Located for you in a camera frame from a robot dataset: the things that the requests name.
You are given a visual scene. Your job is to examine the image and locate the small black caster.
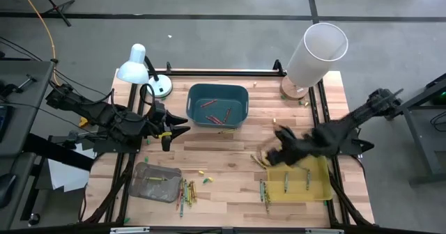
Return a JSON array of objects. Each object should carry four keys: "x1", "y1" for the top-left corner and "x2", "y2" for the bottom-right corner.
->
[{"x1": 27, "y1": 212, "x2": 41, "y2": 227}]

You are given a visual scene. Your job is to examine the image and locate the black aluminium table frame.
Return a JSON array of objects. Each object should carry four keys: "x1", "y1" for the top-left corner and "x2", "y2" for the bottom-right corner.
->
[{"x1": 78, "y1": 58, "x2": 376, "y2": 234}]

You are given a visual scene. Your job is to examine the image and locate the black cable bundle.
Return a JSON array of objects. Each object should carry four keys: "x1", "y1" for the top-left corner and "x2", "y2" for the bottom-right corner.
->
[{"x1": 430, "y1": 111, "x2": 446, "y2": 133}]

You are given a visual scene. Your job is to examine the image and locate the black floor cable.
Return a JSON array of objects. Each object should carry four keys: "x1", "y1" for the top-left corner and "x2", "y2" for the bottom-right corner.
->
[{"x1": 0, "y1": 35, "x2": 111, "y2": 99}]

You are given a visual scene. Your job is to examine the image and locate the white gooseneck desk lamp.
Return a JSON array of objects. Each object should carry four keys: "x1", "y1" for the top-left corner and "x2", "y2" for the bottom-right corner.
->
[{"x1": 116, "y1": 43, "x2": 174, "y2": 99}]

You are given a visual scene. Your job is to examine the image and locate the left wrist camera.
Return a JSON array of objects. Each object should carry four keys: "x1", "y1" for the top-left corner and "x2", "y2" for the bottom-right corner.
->
[{"x1": 160, "y1": 131, "x2": 174, "y2": 153}]

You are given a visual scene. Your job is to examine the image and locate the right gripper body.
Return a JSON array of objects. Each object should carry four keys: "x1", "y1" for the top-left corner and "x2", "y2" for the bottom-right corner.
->
[{"x1": 284, "y1": 131, "x2": 327, "y2": 167}]

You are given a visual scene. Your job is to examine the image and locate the clear grey plastic tray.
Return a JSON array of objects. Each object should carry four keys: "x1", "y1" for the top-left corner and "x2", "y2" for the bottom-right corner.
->
[{"x1": 128, "y1": 162, "x2": 183, "y2": 203}]

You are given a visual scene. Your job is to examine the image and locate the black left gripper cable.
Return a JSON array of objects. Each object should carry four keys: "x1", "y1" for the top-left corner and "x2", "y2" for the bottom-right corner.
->
[{"x1": 139, "y1": 83, "x2": 158, "y2": 107}]

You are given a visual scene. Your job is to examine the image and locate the silver metal bracket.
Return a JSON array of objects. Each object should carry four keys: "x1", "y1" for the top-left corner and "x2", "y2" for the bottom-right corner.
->
[
  {"x1": 305, "y1": 228, "x2": 345, "y2": 234},
  {"x1": 109, "y1": 226, "x2": 151, "y2": 234}
]

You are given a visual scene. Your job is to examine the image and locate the grey desk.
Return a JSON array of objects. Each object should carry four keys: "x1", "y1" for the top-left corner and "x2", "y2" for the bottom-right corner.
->
[{"x1": 0, "y1": 59, "x2": 56, "y2": 230}]

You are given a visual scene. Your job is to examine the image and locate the teal plastic bin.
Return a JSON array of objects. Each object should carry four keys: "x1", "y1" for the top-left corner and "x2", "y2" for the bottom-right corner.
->
[{"x1": 185, "y1": 83, "x2": 250, "y2": 129}]

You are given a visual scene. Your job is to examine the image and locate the white cylinder shade lamp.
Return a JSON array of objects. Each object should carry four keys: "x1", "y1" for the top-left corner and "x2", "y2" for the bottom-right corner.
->
[{"x1": 279, "y1": 22, "x2": 349, "y2": 101}]

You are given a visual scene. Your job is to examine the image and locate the black tripod stand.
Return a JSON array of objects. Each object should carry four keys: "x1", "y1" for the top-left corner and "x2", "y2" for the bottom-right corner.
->
[{"x1": 33, "y1": 0, "x2": 76, "y2": 28}]

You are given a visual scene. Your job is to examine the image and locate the yellow plastic tray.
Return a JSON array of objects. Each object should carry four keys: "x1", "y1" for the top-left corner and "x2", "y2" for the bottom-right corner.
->
[{"x1": 266, "y1": 155, "x2": 334, "y2": 203}]

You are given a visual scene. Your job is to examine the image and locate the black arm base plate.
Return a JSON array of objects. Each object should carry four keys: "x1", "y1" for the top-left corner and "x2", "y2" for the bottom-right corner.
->
[
  {"x1": 93, "y1": 136, "x2": 142, "y2": 155},
  {"x1": 334, "y1": 127, "x2": 376, "y2": 157}
]

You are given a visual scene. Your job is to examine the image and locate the black side table frame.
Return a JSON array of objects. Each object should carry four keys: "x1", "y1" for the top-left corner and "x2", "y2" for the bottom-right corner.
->
[{"x1": 383, "y1": 72, "x2": 446, "y2": 186}]

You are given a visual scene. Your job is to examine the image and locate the yellow power cable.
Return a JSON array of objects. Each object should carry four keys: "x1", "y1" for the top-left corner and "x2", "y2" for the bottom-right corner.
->
[{"x1": 14, "y1": 0, "x2": 88, "y2": 129}]

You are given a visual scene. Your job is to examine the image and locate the black computer mouse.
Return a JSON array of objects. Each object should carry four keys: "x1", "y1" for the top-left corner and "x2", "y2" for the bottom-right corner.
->
[{"x1": 0, "y1": 173, "x2": 17, "y2": 210}]

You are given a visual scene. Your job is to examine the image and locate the white paper sheet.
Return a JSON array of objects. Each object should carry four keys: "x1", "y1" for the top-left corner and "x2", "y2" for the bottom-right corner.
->
[{"x1": 47, "y1": 142, "x2": 95, "y2": 193}]

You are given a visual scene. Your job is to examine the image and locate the black desk leg bar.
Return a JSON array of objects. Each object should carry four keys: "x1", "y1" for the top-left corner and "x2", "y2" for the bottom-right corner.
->
[{"x1": 23, "y1": 132, "x2": 95, "y2": 172}]

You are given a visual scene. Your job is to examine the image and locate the black keyboard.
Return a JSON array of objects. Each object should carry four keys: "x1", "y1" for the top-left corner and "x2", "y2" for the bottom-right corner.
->
[{"x1": 0, "y1": 104, "x2": 14, "y2": 143}]

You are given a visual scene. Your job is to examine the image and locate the grey metal clamp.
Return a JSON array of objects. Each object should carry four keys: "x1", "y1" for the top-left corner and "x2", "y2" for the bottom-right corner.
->
[{"x1": 65, "y1": 129, "x2": 86, "y2": 150}]

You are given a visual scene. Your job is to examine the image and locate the black clamp tool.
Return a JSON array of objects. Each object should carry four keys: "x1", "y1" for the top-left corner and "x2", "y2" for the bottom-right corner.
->
[{"x1": 0, "y1": 74, "x2": 38, "y2": 98}]

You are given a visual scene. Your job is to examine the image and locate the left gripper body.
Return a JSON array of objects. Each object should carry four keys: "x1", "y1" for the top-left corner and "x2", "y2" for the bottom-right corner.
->
[{"x1": 144, "y1": 101, "x2": 172, "y2": 138}]

